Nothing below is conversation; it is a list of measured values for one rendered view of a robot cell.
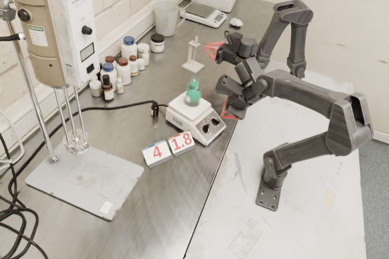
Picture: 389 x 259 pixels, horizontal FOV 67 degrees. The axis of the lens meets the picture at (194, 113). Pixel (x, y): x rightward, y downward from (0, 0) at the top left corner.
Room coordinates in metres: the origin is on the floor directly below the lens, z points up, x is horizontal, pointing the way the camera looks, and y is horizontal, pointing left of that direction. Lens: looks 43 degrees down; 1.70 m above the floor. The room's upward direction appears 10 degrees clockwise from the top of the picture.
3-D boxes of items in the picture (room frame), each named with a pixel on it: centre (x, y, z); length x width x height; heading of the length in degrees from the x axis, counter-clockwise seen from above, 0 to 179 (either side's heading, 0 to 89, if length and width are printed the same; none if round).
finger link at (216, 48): (1.15, -0.04, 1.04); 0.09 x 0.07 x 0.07; 64
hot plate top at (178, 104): (0.82, 0.02, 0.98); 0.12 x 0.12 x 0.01; 58
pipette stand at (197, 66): (1.19, 0.04, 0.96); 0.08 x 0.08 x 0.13; 64
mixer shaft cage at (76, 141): (0.50, 0.31, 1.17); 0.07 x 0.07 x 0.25
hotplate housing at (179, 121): (0.81, 0.00, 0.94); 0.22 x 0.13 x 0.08; 59
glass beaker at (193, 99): (0.83, 0.02, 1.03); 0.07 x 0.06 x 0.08; 9
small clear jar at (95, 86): (0.88, 0.41, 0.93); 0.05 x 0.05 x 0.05
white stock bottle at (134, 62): (1.06, 0.31, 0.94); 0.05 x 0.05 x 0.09
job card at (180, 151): (0.68, 0.02, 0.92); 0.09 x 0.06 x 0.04; 131
